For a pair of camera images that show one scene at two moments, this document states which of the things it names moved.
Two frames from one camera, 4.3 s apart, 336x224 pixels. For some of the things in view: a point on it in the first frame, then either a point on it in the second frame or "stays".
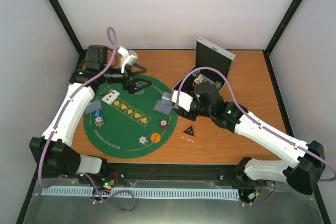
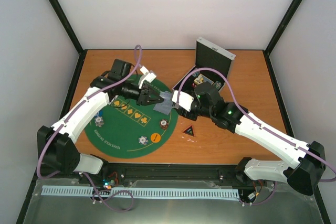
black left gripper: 131,86 → 144,97
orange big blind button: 155,137 stays
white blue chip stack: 98,121 stays
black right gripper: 181,113 stays
